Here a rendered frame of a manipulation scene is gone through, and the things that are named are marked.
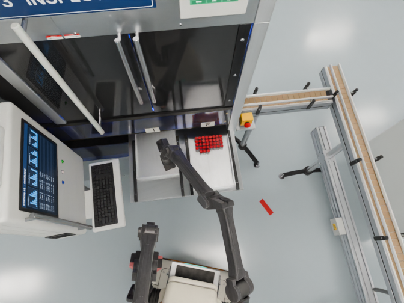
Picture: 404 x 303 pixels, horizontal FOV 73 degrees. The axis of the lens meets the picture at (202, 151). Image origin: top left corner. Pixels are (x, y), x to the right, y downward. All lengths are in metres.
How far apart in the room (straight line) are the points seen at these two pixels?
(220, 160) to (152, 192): 0.47
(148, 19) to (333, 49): 2.94
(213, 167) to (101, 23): 1.07
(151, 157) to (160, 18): 1.00
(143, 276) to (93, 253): 1.68
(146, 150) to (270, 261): 1.48
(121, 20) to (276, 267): 2.24
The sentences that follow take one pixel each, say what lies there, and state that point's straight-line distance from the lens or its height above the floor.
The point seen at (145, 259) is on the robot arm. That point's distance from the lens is 1.08.
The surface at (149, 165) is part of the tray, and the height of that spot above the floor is 0.88.
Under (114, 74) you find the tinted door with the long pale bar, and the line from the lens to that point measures 1.23.
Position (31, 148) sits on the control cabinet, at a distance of 1.41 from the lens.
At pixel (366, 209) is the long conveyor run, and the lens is 1.95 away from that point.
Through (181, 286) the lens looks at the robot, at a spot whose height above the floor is 1.33.
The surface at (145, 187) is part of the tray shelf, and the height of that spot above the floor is 0.88.
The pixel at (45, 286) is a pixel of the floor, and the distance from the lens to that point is 2.85.
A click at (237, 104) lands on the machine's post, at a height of 1.24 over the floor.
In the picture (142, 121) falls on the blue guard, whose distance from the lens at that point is 1.58.
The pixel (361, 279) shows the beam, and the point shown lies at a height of 0.55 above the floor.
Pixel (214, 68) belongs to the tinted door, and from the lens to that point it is 1.23.
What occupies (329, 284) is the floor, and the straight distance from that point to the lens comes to 2.79.
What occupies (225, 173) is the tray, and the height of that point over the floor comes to 0.88.
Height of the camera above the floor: 2.54
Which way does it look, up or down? 70 degrees down
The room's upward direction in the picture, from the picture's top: 2 degrees clockwise
